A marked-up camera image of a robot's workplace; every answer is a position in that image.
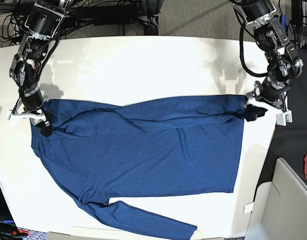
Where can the right gripper white-black body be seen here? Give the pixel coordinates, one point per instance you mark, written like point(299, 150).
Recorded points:
point(31, 107)

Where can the blue handled tool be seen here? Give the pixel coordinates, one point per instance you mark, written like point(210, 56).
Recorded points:
point(282, 20)

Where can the black box with label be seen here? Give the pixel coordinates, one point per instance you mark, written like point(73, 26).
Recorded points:
point(6, 228)

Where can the blue long-sleeve shirt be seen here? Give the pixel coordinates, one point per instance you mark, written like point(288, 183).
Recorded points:
point(166, 147)

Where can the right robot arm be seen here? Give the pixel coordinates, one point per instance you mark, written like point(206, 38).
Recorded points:
point(33, 45)

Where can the red clamp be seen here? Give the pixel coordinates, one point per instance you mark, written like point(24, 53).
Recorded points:
point(296, 44)

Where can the cardboard box edge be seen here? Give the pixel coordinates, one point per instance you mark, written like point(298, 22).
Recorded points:
point(57, 236)

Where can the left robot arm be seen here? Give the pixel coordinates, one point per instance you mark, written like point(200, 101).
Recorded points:
point(284, 63)

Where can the left gripper white-black body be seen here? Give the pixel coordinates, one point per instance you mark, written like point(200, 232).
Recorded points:
point(272, 96)

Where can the beige plastic bin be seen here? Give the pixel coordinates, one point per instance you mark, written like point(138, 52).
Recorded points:
point(280, 208)

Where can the black power supply box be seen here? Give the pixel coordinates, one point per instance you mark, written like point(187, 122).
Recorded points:
point(115, 15)

